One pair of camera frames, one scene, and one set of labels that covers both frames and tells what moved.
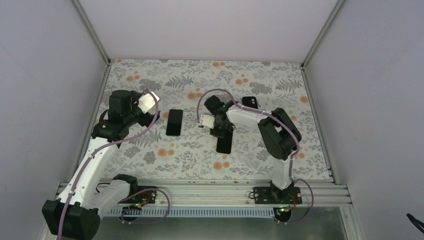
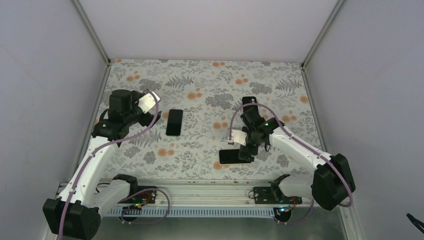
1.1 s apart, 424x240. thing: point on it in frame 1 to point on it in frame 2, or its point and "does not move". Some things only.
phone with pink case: (224, 145) to (230, 156)
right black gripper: (220, 133) to (243, 150)
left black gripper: (147, 120) does not move
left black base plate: (146, 197) does not move
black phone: (174, 122) does not move
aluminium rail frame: (315, 192) does not move
